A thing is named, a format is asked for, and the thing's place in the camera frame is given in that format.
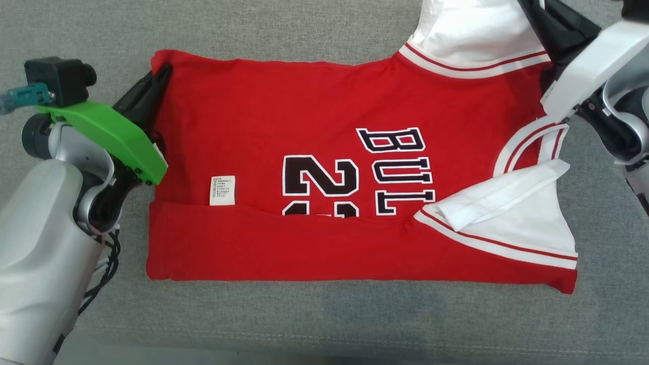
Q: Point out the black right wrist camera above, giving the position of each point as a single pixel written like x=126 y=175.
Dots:
x=636 y=9

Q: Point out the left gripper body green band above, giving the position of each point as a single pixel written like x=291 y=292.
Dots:
x=111 y=137

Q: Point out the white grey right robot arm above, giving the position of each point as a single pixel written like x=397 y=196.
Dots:
x=631 y=137

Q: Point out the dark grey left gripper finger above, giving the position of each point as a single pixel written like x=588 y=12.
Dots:
x=147 y=114
x=139 y=91

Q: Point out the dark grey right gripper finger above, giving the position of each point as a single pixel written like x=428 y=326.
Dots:
x=542 y=20
x=573 y=30

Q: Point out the grey fabric sofa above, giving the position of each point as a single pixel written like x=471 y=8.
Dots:
x=304 y=314

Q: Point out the red jersey white sleeves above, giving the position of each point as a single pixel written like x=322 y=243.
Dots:
x=253 y=126

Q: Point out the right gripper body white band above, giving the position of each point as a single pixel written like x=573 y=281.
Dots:
x=598 y=61

